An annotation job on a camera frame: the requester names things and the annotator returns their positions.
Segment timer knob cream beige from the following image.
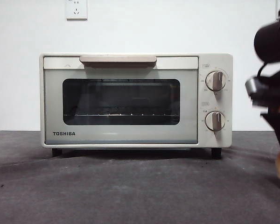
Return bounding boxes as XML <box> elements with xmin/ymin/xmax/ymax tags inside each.
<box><xmin>205</xmin><ymin>111</ymin><xmax>226</xmax><ymax>131</ymax></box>

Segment metal wire oven rack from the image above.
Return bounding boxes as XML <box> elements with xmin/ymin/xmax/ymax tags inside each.
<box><xmin>63</xmin><ymin>112</ymin><xmax>178</xmax><ymax>117</ymax></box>

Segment oven door with beige handle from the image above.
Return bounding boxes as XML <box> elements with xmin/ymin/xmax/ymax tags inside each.
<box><xmin>43</xmin><ymin>55</ymin><xmax>199</xmax><ymax>145</ymax></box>

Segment cream Toshiba toaster oven body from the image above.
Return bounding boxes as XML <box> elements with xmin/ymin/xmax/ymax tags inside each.
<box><xmin>39</xmin><ymin>53</ymin><xmax>233</xmax><ymax>160</ymax></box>

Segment temperature knob cream beige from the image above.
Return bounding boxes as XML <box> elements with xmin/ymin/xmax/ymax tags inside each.
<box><xmin>205</xmin><ymin>71</ymin><xmax>227</xmax><ymax>91</ymax></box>

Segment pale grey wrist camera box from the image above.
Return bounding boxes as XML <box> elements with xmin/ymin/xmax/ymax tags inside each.
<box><xmin>245</xmin><ymin>77</ymin><xmax>266</xmax><ymax>96</ymax></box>

